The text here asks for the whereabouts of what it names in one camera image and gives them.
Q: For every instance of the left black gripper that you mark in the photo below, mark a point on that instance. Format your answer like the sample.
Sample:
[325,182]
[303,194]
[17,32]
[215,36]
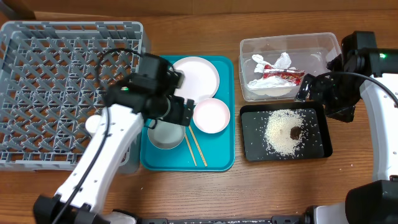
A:
[175,114]

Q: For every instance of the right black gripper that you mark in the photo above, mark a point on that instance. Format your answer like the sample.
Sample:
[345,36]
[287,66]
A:
[315,89]

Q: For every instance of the red snack wrapper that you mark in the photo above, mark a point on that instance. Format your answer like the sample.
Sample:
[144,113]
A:
[289,76]

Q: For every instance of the grey bowl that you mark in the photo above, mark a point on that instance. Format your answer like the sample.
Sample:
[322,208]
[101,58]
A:
[166,135]

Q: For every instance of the brown food scrap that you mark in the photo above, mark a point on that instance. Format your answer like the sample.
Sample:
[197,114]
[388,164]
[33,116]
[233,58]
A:
[295,133]

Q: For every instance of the white tissue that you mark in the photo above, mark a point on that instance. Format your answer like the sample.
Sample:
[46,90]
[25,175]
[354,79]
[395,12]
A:
[270,78]

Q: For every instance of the small pink-white bowl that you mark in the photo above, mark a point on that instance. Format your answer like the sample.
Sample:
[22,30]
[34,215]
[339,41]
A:
[211,116]

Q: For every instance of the pile of white rice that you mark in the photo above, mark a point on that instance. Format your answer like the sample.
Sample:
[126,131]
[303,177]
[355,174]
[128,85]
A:
[266,135]

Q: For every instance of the white cup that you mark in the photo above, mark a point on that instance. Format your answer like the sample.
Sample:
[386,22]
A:
[92,123]

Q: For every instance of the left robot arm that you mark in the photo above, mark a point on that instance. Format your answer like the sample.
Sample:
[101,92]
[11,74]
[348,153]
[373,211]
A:
[80,199]

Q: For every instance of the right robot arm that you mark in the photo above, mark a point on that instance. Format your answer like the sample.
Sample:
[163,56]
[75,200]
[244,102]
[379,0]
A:
[362,71]

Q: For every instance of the clear plastic waste bin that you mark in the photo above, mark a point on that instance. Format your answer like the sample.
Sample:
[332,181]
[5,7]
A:
[309,53]

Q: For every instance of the large white plate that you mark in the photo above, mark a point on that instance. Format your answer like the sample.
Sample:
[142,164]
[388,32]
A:
[201,79]

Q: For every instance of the right wooden chopstick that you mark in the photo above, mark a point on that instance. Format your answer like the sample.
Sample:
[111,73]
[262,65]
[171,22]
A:
[198,146]

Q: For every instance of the wooden chopstick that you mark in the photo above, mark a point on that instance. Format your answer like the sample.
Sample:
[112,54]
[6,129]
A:
[198,146]
[190,149]

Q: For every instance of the black rectangular tray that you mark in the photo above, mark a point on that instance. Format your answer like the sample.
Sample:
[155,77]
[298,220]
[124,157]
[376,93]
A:
[292,106]

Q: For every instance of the teal serving tray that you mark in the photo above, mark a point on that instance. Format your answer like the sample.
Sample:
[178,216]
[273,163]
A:
[218,149]

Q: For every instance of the left wooden chopstick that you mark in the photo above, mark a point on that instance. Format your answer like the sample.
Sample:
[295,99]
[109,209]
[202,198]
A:
[190,149]

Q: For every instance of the grey plastic dish rack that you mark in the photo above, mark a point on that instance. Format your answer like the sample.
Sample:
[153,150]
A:
[53,75]

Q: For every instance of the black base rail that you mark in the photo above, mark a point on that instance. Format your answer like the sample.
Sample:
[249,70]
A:
[217,221]

